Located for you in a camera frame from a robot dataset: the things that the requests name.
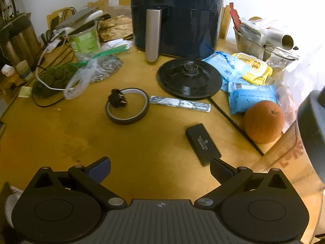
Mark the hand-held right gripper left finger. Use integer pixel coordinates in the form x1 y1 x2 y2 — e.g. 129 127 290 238
33 157 127 210

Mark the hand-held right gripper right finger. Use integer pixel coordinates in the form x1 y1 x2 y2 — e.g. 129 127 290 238
194 158 292 210

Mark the small black box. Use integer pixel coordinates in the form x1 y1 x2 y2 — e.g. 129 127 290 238
185 123 222 167

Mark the orange fruit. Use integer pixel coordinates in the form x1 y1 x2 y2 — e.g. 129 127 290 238
243 100 284 144

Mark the black power plug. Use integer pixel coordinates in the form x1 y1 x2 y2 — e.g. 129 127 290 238
108 88 127 108

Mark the small blue wipes packet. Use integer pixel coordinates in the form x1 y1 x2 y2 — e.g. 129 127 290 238
229 83 278 115

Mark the silver stick sachet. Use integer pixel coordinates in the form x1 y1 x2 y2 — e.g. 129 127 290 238
149 95 211 112

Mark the clear plastic bag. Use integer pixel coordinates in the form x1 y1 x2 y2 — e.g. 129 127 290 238
63 54 124 100

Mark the white cloth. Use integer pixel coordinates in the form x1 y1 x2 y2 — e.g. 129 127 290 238
4 185 24 228

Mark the black kettle base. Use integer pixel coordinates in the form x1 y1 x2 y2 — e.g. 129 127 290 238
157 58 223 99

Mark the large blue wipes packet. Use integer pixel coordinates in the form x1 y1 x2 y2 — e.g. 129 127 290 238
203 51 252 92

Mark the green net bag of fruit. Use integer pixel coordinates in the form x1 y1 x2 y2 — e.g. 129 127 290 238
32 44 130 98

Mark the yellow wipes packet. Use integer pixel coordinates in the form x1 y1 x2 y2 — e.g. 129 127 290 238
232 52 273 85

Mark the white plastic bag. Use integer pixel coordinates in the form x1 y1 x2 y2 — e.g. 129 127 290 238
275 53 325 133

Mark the glass container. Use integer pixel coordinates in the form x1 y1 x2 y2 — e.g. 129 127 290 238
234 18 300 61

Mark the green tin can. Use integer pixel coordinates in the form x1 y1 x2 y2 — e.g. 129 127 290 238
67 20 101 59

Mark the white crumpled tissue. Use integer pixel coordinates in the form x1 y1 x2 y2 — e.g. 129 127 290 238
1 65 15 77

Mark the silver metal tube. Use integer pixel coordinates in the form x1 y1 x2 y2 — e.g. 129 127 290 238
264 32 294 50

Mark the mottled brown board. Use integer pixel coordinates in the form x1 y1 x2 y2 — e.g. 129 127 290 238
98 15 134 42

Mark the wooden board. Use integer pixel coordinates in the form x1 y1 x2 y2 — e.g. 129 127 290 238
218 5 232 40

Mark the dark blue air fryer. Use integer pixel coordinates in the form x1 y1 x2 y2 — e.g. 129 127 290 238
129 0 225 63

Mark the bamboo holder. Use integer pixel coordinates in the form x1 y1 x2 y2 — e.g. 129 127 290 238
0 13 42 80

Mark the red packet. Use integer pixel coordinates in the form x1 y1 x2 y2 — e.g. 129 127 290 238
229 2 241 29

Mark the grey power bank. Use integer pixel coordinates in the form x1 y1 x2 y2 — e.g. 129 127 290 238
55 7 101 29

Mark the brown cardboard sheet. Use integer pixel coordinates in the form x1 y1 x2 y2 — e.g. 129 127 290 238
46 0 132 26

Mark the bicycle wheel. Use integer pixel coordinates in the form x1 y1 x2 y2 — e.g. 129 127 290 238
0 0 18 21

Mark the black kettle base cord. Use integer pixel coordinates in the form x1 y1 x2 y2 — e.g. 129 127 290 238
209 97 264 156

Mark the amber tape ring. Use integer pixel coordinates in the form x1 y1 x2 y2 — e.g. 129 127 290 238
106 88 149 125

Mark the white charging cable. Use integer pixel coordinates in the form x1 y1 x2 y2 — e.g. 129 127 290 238
36 34 74 92

